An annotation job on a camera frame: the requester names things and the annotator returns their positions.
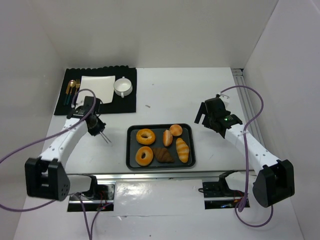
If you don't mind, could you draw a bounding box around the split orange bun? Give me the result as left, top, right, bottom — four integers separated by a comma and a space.
162, 129, 173, 147

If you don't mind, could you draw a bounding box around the dark chocolate croissant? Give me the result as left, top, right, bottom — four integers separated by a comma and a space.
151, 147, 175, 164

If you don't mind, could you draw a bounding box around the aluminium rail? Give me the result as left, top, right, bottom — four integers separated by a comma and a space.
231, 68, 265, 146
66, 170, 227, 181

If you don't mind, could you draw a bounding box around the white square plate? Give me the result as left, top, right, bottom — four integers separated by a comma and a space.
80, 75, 116, 104

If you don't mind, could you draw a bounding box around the white cup with handle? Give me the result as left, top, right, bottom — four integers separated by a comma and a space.
113, 77, 133, 99

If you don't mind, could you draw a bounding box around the black placemat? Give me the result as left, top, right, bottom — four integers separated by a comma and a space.
54, 65, 137, 116

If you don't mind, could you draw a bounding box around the gold knife green handle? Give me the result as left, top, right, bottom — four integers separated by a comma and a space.
63, 82, 70, 106

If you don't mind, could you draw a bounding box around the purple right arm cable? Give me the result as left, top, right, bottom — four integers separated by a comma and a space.
216, 85, 274, 228

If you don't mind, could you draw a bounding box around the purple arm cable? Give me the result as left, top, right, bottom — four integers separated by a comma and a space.
0, 88, 113, 240
216, 85, 274, 228

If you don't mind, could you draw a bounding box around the round orange bun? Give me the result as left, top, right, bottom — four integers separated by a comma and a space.
169, 124, 183, 137

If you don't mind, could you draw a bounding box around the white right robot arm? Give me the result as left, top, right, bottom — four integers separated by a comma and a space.
194, 96, 295, 208

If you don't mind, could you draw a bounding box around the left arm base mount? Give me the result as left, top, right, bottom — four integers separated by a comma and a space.
79, 174, 115, 212

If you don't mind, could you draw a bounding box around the gold fork green handle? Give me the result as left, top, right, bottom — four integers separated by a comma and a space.
70, 79, 81, 102

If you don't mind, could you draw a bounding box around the black baking tray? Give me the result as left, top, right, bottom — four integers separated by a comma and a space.
125, 123, 196, 171

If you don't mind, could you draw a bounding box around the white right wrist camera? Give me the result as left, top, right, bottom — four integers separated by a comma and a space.
216, 92, 230, 105

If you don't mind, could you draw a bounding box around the orange glazed donut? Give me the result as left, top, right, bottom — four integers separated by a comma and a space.
136, 128, 156, 145

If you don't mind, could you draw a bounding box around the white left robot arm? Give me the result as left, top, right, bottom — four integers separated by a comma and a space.
24, 96, 111, 201

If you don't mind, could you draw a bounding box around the aluminium rail right side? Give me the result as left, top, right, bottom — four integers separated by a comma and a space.
231, 68, 265, 146

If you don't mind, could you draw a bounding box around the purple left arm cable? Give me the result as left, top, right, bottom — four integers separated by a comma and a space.
0, 88, 113, 240

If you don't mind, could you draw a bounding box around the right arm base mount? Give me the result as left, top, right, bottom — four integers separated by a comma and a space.
198, 170, 244, 210

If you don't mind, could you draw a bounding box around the striped orange bread roll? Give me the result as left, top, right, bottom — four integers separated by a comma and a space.
175, 137, 190, 164

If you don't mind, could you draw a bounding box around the aluminium rail front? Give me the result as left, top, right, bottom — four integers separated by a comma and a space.
66, 170, 227, 181

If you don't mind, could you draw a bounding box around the gold spoon green handle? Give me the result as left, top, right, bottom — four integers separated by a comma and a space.
66, 79, 75, 105

